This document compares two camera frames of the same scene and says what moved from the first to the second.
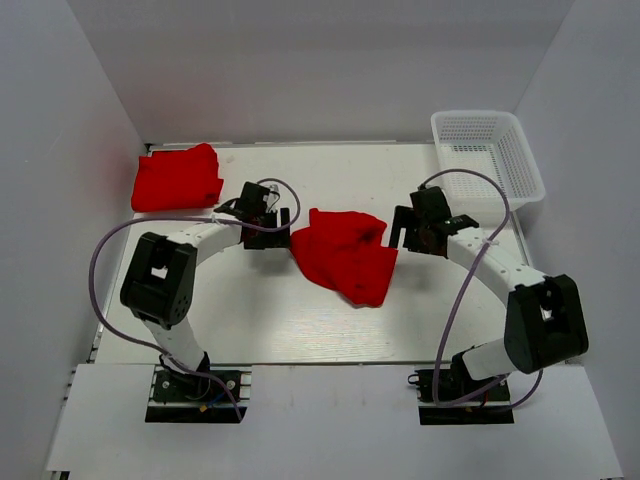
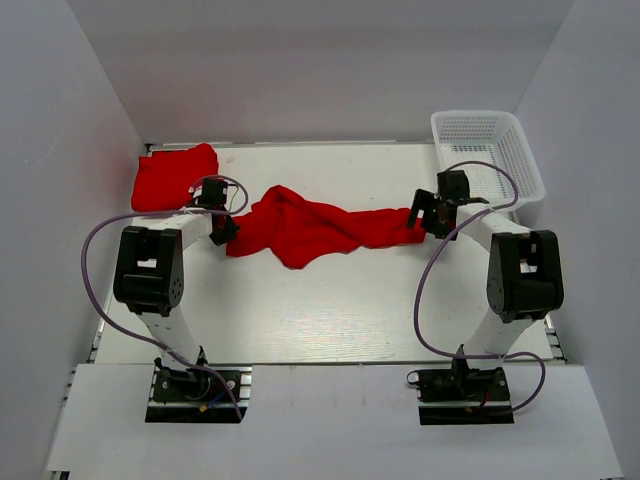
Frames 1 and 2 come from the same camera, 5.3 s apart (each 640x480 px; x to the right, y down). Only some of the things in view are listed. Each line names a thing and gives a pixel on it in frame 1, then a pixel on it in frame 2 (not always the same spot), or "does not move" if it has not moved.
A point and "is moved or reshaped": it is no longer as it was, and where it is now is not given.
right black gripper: (409, 230) to (430, 213)
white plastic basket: (484, 161) does not move
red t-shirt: (342, 251) is moved or reshaped
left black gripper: (272, 226) to (223, 230)
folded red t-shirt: (177, 179) does not move
